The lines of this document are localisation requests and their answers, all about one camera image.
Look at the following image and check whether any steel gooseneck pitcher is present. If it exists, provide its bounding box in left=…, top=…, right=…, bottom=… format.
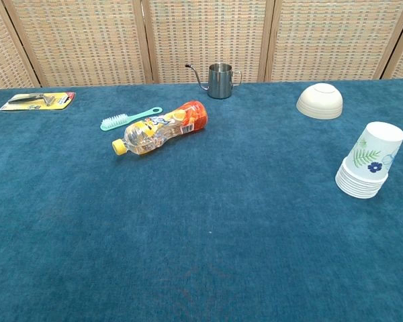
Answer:
left=184, top=62, right=243, bottom=100

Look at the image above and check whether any blue tablecloth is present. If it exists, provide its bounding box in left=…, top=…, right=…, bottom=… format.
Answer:
left=0, top=78, right=403, bottom=322

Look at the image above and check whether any plastic bottle with orange label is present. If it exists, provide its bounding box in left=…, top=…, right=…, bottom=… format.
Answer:
left=111, top=100, right=209, bottom=156

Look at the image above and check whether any stack of white floral cups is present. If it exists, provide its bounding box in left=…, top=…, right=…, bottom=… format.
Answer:
left=335, top=121, right=403, bottom=194

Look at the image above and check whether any teal plastic brush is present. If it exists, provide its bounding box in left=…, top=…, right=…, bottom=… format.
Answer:
left=99, top=107, right=163, bottom=131

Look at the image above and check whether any black peeler on yellow card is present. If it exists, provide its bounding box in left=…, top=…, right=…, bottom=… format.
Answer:
left=0, top=91, right=77, bottom=113

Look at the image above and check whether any upturned cream ceramic bowl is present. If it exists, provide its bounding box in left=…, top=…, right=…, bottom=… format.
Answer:
left=296, top=83, right=344, bottom=120

